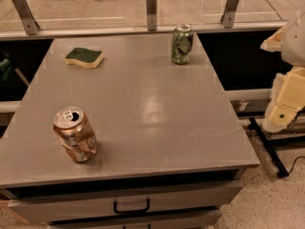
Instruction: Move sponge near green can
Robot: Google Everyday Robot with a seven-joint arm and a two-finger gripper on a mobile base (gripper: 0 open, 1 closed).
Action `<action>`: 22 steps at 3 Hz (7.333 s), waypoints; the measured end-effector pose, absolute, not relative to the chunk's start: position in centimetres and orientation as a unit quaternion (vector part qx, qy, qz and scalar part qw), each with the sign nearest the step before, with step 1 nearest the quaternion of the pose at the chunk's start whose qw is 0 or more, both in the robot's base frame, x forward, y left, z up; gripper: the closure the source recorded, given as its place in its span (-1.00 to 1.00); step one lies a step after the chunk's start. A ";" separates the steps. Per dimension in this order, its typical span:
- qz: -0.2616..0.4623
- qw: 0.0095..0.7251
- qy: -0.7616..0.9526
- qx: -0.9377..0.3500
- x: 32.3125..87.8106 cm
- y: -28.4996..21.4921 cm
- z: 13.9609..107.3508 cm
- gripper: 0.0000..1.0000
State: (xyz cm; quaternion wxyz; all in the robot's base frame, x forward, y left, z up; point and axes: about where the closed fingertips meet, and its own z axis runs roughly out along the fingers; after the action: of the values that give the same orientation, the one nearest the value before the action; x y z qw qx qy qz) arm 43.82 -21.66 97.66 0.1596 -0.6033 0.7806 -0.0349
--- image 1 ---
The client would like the green soda can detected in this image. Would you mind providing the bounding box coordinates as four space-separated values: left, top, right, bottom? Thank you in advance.
172 25 193 65

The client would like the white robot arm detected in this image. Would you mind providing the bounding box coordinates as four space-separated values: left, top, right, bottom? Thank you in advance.
260 8 305 133

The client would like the right metal rail bracket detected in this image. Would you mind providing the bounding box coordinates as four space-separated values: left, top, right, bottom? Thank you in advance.
220 0 239 28

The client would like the left metal rail bracket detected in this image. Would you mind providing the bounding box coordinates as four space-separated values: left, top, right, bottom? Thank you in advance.
11 0 40 35

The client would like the upper grey drawer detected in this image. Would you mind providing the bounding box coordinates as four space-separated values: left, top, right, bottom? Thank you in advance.
9 180 242 222

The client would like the lower grey drawer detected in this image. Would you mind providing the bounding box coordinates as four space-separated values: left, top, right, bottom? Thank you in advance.
49 210 221 229

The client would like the orange crushed soda can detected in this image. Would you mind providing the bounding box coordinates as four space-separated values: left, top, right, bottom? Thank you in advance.
53 107 97 163

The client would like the middle metal rail bracket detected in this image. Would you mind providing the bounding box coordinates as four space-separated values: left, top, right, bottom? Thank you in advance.
146 0 157 31

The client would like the black drawer handle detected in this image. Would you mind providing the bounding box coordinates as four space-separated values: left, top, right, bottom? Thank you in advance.
112 198 151 215

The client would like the grey horizontal rail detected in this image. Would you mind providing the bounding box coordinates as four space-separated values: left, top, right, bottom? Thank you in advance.
0 20 288 41

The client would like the black metal floor stand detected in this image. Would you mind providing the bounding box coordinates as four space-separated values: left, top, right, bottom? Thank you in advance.
249 117 305 178

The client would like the metal rail bracket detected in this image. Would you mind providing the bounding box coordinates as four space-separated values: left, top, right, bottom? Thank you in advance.
11 0 40 35
146 0 157 31
220 0 239 28

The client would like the grey drawer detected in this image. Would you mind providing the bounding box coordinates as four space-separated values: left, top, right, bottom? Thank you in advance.
9 180 242 222
49 210 221 229

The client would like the black floor cable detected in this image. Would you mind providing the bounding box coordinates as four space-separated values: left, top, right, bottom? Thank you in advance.
287 156 305 174

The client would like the green and yellow sponge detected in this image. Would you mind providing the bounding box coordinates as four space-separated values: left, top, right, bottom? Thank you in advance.
65 48 104 69

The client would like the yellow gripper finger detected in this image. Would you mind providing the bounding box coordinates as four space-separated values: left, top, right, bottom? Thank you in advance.
263 67 305 133

